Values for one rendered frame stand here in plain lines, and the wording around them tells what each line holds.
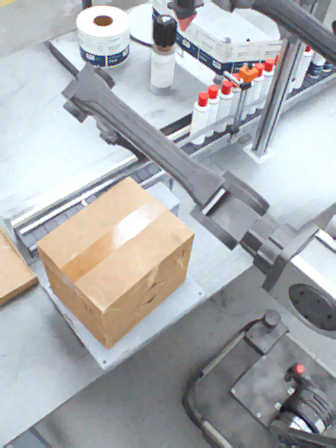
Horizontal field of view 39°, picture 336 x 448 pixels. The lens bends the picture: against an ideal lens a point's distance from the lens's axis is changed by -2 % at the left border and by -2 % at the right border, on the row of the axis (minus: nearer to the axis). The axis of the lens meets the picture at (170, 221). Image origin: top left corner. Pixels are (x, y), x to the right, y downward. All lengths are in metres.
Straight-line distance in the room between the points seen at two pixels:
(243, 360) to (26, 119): 1.25
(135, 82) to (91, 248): 0.91
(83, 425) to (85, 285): 1.13
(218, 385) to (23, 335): 0.86
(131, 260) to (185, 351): 1.15
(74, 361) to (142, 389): 0.86
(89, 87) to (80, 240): 0.41
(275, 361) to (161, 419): 0.54
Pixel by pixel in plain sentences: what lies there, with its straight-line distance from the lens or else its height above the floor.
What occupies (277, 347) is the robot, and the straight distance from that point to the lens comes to 2.04.
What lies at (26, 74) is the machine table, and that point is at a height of 0.83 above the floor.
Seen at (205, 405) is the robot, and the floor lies 0.24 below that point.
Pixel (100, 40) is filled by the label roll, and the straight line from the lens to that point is 1.87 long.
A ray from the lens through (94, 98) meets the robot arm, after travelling 0.87.
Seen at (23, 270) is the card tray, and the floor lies 0.83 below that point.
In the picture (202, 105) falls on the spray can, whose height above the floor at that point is 1.06.
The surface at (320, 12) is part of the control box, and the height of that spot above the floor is 1.39.
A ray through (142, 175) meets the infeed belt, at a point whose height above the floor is 0.88.
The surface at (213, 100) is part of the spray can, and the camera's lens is 1.59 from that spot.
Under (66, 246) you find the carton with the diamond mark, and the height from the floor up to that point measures 1.12.
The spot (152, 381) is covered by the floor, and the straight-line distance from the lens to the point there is 2.17.
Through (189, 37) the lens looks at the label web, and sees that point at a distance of 1.93.
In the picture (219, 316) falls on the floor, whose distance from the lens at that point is 2.29.
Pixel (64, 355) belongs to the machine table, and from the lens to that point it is 1.34.
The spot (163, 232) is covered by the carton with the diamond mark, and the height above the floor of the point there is 1.12.
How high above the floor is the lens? 2.09
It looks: 56 degrees down
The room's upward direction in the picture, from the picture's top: 7 degrees clockwise
